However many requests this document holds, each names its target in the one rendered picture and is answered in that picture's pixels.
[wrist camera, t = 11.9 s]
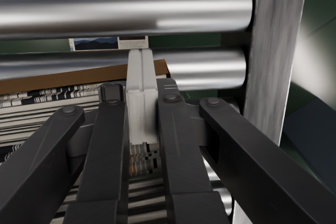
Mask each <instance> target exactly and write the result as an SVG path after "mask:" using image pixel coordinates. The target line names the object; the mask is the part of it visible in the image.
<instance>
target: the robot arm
mask: <svg viewBox="0 0 336 224"><path fill-rule="evenodd" d="M97 89H98V97H99V106H98V109H96V110H93V111H90V112H84V109H83V108H82V107H80V106H76V105H68V106H64V107H62V108H60V109H58V110H57V111H56V112H54V113H53V114H52V115H51V116H50V117H49V118H48V119H47V120H46V121H45V122H44V123H43V124H42V125H41V126H40V127H39V128H38V129H37V130H36V131H35V132H34V133H33V134H32V135H31V136H30V137H29V138H28V139H27V140H26V141H25V142H24V143H23V144H22V145H20V146H19V147H18V148H17V149H16V150H15V151H14V152H13V153H12V154H11V155H10V156H9V157H8V158H7V159H6V160H5V161H4V162H3V163H2V164H1V165H0V224H50V223H51V221H52V219H53V218H54V216H55V214H56V213H57V211H58V210H59V208H60V206H61V205H62V203H63V201H64V200H65V198H66V197H67V195H68V193H69V192H70V190H71V189H72V187H73V185H74V184H75V182H76V180H77V179H78V177H79V176H80V174H81V172H82V175H81V180H80V184H79V188H78V192H77V196H76V200H75V202H70V203H69V204H68V206H67V209H66V212H65V216H64V220H63V223H62V224H128V203H129V171H130V143H132V145H138V144H143V142H147V144H153V143H157V142H158V141H159V156H160V158H161V167H162V177H163V186H164V195H165V204H166V213H167V223H168V224H230V222H229V219H228V216H227V213H226V210H225V207H224V204H223V201H222V198H221V196H220V193H219V192H218V191H213V188H212V185H211V182H210V179H209V176H208V172H207V169H206V166H205V163H204V160H203V157H204V159H205V160H206V161H207V163H208V164H209V165H210V167H211V168H212V169H213V171H214V172H215V173H216V175H217V176H218V178H219V179H220V180H221V182H222V183H223V184H224V186H225V187H226V188H227V190H228V191H229V192H230V194H231V195H232V196H233V198H234V199H235V201H236V202H237V203H238V205H239V206H240V207H241V209H242V210H243V211H244V213H245V214H246V215H247V217H248V218H249V219H250V221H251V222H252V224H336V195H335V194H334V193H333V192H332V191H330V190H329V189H328V188H327V187H326V186H325V185H323V184H322V183H321V182H320V181H319V180H317V179H316V178H315V177H314V176H313V175H312V174H310V173H309V172H308V171H307V170H306V169H305V168H303V167H302V166H301V165H300V164H299V163H298V162H296V161H295V160H294V159H293V158H292V157H291V156H289V155H288V154H287V153H286V152H285V151H283V150H282V149H281V148H280V147H279V146H278V145H276V144H275V143H274V142H273V141H272V140H271V139H269V138H268V137H267V136H266V135H265V134H264V133H262V132H261V131H260V130H259V129H258V128H257V127H255V126H254V125H253V124H252V123H251V122H249V121H248V120H247V119H246V118H245V117H244V116H242V115H241V114H240V113H239V112H237V111H236V110H235V109H234V108H233V107H231V106H230V105H229V104H228V103H227V102H226V101H224V100H222V99H220V98H217V97H208V98H204V99H202V100H200V102H199V105H191V104H187V103H185V100H184V98H183V97H182V96H180V93H179V89H178V86H177V83H176V81H175V80H174V79H172V78H157V79H156V74H155V67H154V61H153V54H152V50H150V48H143V49H142V50H139V49H131V50H130V51H129V55H128V67H127V79H126V81H112V82H107V83H104V84H101V85H99V87H98V88H97Z"/></svg>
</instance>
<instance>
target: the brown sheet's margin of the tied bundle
mask: <svg viewBox="0 0 336 224"><path fill-rule="evenodd" d="M153 63H154V70H155V74H156V75H159V74H166V77H167V78H171V74H170V71H169V69H168V66H167V64H166V61H165V59H159V60H154V61H153ZM127 72H128V64H122V65H115V66H107V67H100V68H92V69H85V70H77V71H70V72H62V73H55V74H48V75H40V76H33V77H25V78H18V79H10V80H3V81H0V95H1V94H8V93H16V92H23V91H31V90H38V89H46V88H54V87H61V86H69V85H77V84H85V83H93V82H102V81H110V80H118V79H126V78H127Z"/></svg>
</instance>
